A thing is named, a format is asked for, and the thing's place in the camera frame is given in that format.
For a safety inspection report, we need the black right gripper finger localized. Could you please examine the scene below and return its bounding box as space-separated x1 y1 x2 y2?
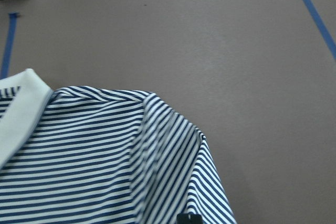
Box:
176 209 203 224

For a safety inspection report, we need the navy white striped polo shirt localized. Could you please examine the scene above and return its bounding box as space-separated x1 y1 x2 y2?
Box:
1 69 236 223

